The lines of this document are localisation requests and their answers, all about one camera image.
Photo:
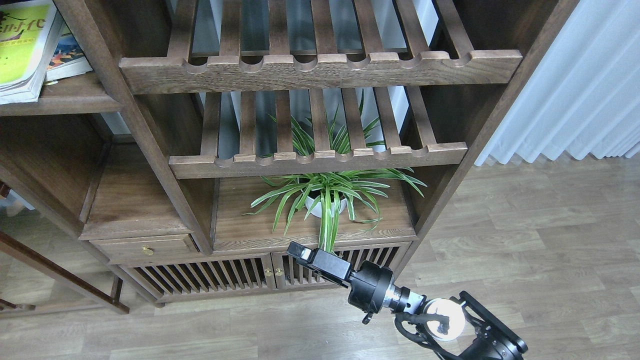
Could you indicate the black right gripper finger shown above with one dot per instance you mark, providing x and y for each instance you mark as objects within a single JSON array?
[{"x": 300, "y": 253}]

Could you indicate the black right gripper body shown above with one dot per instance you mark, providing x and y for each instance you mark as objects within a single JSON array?
[{"x": 371, "y": 287}]

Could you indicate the colourful small paperback book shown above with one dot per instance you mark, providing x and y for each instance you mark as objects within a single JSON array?
[{"x": 68, "y": 59}]

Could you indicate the yellow cover book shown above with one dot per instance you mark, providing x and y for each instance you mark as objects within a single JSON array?
[{"x": 30, "y": 31}]

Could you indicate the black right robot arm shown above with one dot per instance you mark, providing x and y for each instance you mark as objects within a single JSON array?
[{"x": 424, "y": 321}]

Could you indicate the white plant pot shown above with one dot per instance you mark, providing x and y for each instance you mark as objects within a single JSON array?
[{"x": 314, "y": 205}]

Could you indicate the green spider plant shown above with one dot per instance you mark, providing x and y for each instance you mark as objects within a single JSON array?
[{"x": 290, "y": 192}]

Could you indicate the dark wooden bookshelf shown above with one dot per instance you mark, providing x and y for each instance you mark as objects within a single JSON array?
[{"x": 164, "y": 146}]

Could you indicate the brass drawer knob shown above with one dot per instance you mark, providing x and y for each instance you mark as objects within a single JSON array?
[{"x": 147, "y": 250}]

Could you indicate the white curtain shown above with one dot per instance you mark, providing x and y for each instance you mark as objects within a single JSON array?
[{"x": 584, "y": 96}]

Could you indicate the wooden side table frame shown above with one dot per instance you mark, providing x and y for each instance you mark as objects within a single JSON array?
[{"x": 44, "y": 270}]

